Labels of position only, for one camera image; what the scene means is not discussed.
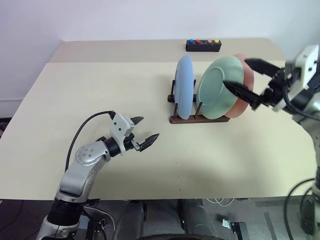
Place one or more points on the blue plate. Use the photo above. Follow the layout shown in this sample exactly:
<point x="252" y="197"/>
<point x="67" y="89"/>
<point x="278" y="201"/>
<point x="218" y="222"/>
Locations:
<point x="185" y="87"/>

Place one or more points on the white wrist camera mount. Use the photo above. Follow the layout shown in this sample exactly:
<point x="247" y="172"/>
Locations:
<point x="308" y="65"/>
<point x="120" y="127"/>

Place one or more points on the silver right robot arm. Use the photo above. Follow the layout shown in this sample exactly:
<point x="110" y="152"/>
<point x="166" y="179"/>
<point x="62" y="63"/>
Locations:
<point x="313" y="106"/>

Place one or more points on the black button box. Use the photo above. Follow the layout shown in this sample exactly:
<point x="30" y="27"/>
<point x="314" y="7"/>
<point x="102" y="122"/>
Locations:
<point x="203" y="47"/>

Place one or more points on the red plate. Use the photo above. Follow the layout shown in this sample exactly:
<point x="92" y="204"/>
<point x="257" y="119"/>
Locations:
<point x="248" y="82"/>

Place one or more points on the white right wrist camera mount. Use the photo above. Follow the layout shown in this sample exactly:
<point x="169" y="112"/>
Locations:
<point x="308" y="65"/>

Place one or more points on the green plate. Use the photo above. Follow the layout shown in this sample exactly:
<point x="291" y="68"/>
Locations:
<point x="215" y="92"/>

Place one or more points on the black metal floor bracket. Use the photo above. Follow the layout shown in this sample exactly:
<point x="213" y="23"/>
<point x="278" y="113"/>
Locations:
<point x="236" y="228"/>

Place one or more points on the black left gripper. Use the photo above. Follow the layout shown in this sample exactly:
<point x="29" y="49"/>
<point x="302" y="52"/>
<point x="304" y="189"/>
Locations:
<point x="131" y="142"/>

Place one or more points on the dark wooden dish rack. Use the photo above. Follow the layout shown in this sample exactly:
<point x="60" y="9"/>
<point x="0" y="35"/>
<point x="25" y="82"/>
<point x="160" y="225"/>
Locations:
<point x="197" y="120"/>

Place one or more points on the dark rounded shape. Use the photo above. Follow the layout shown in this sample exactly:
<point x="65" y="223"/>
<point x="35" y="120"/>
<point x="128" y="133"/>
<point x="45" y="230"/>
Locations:
<point x="193" y="217"/>

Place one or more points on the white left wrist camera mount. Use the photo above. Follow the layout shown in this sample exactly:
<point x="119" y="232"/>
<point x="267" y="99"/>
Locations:
<point x="120" y="127"/>

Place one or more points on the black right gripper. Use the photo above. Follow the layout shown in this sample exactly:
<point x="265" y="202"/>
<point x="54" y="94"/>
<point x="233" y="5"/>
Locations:
<point x="277" y="92"/>

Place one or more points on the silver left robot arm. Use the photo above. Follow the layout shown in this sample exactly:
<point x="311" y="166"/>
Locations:
<point x="82" y="170"/>

